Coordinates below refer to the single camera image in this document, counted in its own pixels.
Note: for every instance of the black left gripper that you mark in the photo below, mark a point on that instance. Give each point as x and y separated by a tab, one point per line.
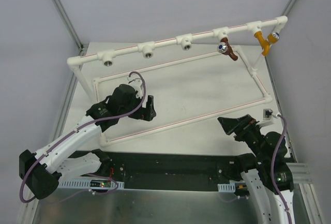
145	110

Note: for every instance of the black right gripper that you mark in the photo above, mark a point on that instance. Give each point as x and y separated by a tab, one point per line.
243	125

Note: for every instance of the brown water faucet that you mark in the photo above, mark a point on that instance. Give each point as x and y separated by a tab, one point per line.
224	48

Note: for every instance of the white PVC pipe frame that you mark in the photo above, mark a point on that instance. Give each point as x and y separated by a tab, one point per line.
185	41

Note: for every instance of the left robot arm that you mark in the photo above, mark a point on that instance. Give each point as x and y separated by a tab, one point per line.
43	170

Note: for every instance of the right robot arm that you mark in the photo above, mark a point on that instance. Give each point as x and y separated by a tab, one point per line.
268	178

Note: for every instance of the yellow water faucet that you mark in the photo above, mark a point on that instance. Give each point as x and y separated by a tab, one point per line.
265	44

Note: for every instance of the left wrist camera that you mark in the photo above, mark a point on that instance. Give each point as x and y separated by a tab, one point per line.
137	85

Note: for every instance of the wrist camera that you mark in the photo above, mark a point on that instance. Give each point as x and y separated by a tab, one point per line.
137	85
268	117

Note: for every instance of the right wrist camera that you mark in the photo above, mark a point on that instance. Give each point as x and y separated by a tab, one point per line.
268	117

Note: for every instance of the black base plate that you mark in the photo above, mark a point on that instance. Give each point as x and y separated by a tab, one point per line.
147	171

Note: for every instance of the right white cable duct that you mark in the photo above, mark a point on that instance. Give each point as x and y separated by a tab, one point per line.
227	188

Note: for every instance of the white cable duct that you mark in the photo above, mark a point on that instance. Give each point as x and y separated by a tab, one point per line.
227	188
87	183

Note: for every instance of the aluminium profile rail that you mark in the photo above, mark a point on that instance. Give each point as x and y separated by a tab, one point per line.
300	173

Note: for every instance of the left white cable duct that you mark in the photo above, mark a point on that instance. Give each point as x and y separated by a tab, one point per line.
87	183

